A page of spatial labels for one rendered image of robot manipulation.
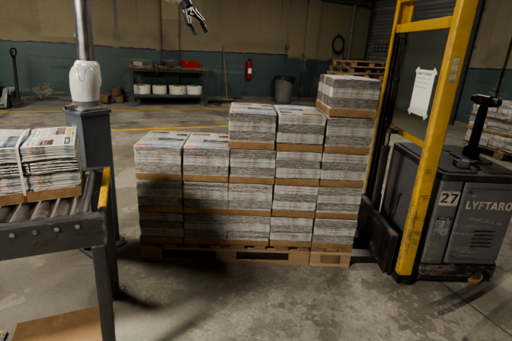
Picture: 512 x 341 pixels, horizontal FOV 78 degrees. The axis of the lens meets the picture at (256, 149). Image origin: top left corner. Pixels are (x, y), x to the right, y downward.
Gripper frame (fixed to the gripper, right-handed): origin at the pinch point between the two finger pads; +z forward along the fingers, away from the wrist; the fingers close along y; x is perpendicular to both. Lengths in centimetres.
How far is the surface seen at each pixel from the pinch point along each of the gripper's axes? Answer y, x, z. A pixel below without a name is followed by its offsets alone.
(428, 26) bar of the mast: 30, -122, 61
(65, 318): -131, 76, 104
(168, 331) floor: -115, 31, 132
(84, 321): -129, 67, 109
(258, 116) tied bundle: -27, -26, 62
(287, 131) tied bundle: -22, -36, 78
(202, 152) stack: -45, 11, 66
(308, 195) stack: -23, -30, 123
